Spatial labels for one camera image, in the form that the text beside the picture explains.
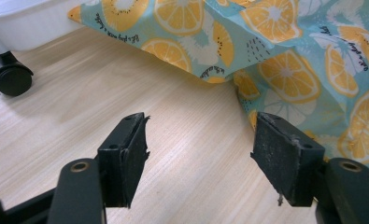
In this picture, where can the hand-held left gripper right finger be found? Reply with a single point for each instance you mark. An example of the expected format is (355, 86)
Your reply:
(281, 161)

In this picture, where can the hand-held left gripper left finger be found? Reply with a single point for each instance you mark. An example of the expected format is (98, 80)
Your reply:
(123, 161)

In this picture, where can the lemon print fabric bag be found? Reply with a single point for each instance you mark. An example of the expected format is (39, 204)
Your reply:
(266, 46)

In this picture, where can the white two-tier trolley cart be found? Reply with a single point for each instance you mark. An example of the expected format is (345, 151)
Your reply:
(32, 25)

